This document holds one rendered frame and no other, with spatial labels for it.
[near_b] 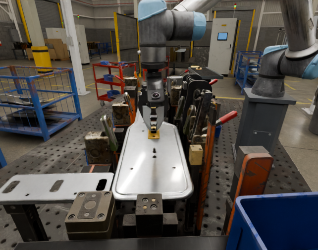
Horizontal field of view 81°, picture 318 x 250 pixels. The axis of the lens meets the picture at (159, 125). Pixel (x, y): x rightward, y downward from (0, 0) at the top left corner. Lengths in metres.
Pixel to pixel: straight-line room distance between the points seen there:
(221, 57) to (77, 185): 7.48
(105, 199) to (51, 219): 0.53
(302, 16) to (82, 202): 0.87
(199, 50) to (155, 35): 8.08
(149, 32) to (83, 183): 0.44
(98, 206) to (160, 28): 0.44
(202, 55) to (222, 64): 1.18
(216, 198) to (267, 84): 0.59
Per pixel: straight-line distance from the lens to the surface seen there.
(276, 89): 1.06
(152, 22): 0.53
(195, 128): 0.61
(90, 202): 0.43
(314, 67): 0.95
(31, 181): 0.64
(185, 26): 0.57
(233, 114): 0.63
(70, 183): 0.58
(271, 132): 1.11
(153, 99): 0.48
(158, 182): 0.53
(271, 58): 1.04
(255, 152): 0.33
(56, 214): 0.96
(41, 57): 8.27
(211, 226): 0.84
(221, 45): 7.77
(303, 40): 0.92
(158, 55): 0.54
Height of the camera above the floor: 1.36
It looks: 25 degrees down
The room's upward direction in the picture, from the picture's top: straight up
